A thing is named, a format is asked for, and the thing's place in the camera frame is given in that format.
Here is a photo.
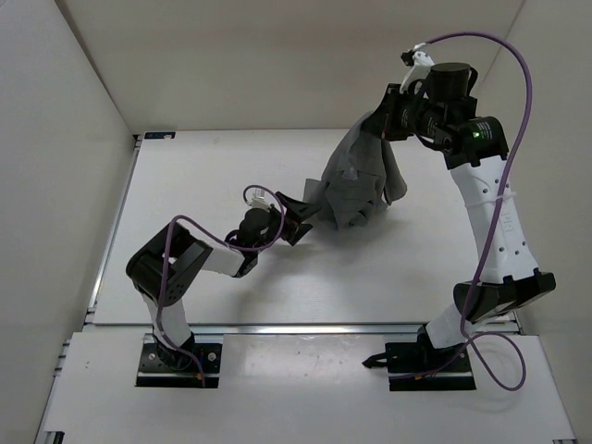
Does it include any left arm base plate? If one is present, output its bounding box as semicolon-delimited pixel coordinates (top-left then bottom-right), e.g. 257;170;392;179
135;337;223;389

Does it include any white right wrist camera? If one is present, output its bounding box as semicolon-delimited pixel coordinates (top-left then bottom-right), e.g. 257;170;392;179
400;43;435;93

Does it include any aluminium rail left table edge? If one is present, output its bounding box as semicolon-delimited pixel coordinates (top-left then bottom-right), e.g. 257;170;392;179
83;134;143;325

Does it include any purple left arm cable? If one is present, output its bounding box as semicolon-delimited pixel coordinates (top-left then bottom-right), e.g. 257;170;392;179
155;184;284;389

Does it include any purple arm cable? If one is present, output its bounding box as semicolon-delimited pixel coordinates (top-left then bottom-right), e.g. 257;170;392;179
155;184;284;389
388;31;533;394

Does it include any grey pleated skirt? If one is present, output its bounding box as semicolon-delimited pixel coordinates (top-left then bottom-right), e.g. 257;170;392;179
303;112;407;230

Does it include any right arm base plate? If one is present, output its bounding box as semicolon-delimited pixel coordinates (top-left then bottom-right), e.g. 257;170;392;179
385;327;476;392

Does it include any blue label left corner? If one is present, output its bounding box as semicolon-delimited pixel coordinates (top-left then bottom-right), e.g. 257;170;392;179
143;131;176;140

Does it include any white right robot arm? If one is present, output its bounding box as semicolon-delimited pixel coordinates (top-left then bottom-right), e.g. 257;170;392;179
361;56;556;373

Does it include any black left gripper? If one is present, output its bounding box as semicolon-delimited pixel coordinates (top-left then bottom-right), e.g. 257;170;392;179
254;191;320;252

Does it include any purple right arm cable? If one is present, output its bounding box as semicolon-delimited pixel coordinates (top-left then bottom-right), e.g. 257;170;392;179
388;31;533;394

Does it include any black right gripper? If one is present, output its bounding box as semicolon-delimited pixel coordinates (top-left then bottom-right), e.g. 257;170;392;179
362;86;443;143

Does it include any aluminium rail along table front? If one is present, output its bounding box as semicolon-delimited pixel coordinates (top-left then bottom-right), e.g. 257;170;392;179
82;320;520;336

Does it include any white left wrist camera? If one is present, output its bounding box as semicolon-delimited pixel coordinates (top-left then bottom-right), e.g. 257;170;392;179
244;187;271;211

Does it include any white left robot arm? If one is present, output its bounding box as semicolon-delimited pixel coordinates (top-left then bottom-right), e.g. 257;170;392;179
126;191;320;379

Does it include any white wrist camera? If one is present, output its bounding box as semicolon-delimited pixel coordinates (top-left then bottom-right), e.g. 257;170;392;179
244;187;271;211
400;43;435;93

